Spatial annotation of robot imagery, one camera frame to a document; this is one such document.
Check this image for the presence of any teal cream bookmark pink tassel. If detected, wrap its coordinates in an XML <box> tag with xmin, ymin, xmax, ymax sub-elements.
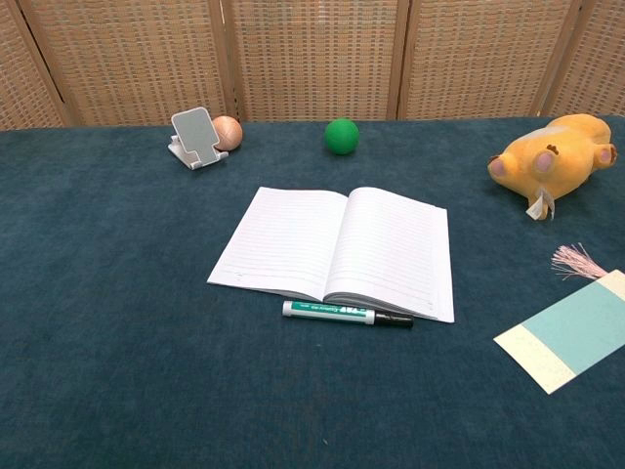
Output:
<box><xmin>493</xmin><ymin>242</ymin><xmax>625</xmax><ymax>396</ymax></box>

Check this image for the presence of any open white lined notebook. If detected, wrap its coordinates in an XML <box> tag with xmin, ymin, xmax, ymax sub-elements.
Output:
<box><xmin>206</xmin><ymin>186</ymin><xmax>456</xmax><ymax>324</ymax></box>

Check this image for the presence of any green white marker pen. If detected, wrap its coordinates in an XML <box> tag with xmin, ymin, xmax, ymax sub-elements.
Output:
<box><xmin>281</xmin><ymin>299</ymin><xmax>415</xmax><ymax>330</ymax></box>

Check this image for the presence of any green ball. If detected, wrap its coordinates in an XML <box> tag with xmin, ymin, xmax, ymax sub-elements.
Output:
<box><xmin>323</xmin><ymin>117</ymin><xmax>361</xmax><ymax>156</ymax></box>

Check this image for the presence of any tan ball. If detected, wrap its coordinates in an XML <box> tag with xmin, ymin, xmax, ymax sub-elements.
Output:
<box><xmin>211</xmin><ymin>115</ymin><xmax>244</xmax><ymax>152</ymax></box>

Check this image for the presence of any white grey phone stand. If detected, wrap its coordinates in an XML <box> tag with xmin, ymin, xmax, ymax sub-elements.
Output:
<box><xmin>167</xmin><ymin>106</ymin><xmax>230</xmax><ymax>172</ymax></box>

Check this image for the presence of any woven bamboo folding screen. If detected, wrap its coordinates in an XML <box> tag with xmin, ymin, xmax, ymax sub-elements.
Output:
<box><xmin>0</xmin><ymin>0</ymin><xmax>625</xmax><ymax>132</ymax></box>

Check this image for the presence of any dark teal table cloth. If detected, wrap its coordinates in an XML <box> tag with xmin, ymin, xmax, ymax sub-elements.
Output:
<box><xmin>0</xmin><ymin>114</ymin><xmax>625</xmax><ymax>469</ymax></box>

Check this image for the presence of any yellow plush hamster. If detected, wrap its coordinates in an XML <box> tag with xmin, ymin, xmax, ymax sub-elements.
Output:
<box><xmin>486</xmin><ymin>112</ymin><xmax>619</xmax><ymax>224</ymax></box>

